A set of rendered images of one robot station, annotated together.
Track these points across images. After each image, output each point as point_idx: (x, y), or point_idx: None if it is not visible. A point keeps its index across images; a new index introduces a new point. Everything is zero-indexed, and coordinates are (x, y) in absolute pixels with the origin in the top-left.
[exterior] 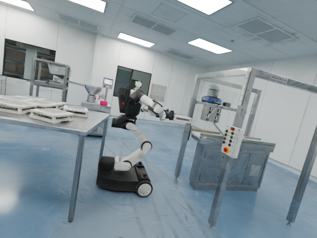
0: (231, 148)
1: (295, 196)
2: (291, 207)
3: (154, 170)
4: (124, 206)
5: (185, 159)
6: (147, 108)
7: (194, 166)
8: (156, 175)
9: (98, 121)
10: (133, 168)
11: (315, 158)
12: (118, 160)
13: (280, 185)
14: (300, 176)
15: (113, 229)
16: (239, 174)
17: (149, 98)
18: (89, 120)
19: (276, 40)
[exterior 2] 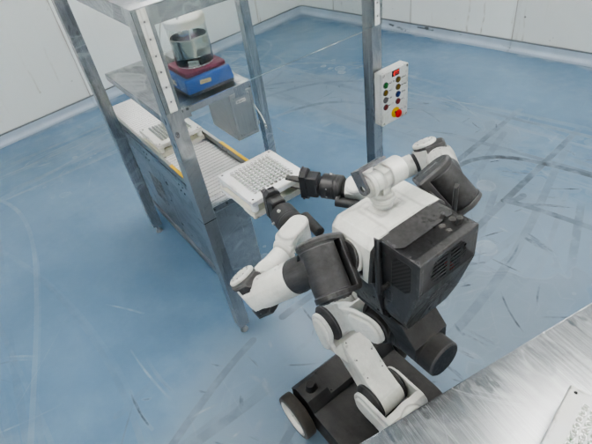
0: (402, 103)
1: (267, 129)
2: (270, 145)
3: (225, 400)
4: (453, 363)
5: (48, 357)
6: (286, 257)
7: (240, 257)
8: (259, 376)
9: (542, 344)
10: (336, 400)
11: (3, 85)
12: (410, 398)
13: (109, 169)
14: (259, 97)
15: (518, 342)
16: None
17: (449, 151)
18: (575, 362)
19: None
